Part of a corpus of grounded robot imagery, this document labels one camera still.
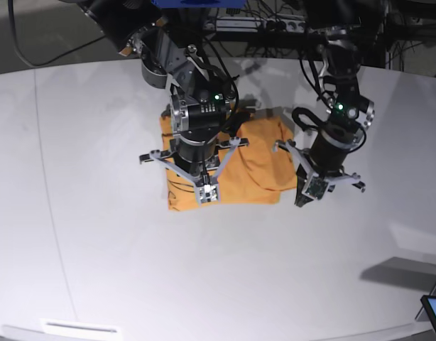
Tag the white power strip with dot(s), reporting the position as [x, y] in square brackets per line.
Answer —
[252, 25]

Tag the yellow T-shirt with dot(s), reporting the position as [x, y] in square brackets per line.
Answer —
[255, 174]

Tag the white flat strip on table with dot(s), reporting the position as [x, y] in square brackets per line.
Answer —
[85, 326]

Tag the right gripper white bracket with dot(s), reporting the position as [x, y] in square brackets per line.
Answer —
[204, 174]

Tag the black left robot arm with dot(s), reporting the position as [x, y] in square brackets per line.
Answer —
[335, 36]

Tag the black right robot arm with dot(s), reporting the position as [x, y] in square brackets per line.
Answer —
[168, 38]

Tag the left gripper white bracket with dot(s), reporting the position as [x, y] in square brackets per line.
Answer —
[314, 182]

